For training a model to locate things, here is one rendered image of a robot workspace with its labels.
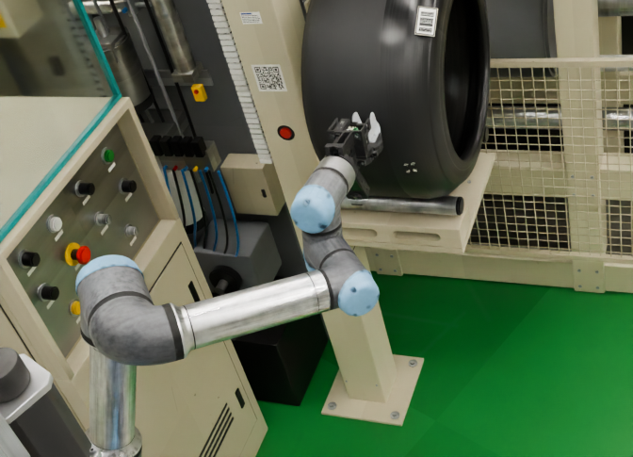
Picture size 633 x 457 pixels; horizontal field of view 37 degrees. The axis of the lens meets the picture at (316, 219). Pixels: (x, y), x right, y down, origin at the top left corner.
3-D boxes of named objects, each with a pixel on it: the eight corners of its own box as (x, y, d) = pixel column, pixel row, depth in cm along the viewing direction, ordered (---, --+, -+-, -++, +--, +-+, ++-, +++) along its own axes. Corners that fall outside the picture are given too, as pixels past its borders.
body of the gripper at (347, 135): (372, 116, 180) (351, 148, 171) (379, 154, 185) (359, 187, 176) (335, 116, 183) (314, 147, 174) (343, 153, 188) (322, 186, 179)
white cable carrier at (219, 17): (260, 163, 241) (204, -3, 212) (267, 152, 245) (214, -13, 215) (275, 164, 240) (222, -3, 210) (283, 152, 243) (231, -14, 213)
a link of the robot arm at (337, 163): (351, 201, 173) (312, 199, 176) (360, 187, 176) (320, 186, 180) (345, 167, 169) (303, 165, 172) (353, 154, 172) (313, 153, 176)
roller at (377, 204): (322, 210, 232) (319, 194, 230) (329, 203, 235) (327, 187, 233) (460, 219, 218) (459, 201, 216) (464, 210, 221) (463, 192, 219)
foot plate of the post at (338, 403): (321, 414, 296) (319, 410, 295) (348, 350, 314) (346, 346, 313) (401, 426, 286) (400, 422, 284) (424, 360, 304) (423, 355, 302)
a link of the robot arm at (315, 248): (320, 295, 171) (316, 248, 165) (299, 261, 180) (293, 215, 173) (359, 283, 173) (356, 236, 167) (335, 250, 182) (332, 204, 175)
